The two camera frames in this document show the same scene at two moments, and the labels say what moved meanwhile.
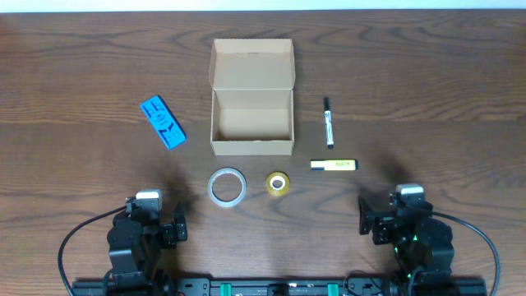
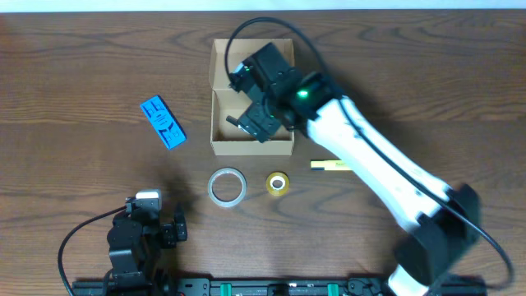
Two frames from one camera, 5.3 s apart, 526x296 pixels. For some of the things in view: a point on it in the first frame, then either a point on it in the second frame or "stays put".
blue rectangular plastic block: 163,122 stays put
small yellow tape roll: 278,183 stays put
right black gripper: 385,220 to 256,123
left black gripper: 180,232 stays put
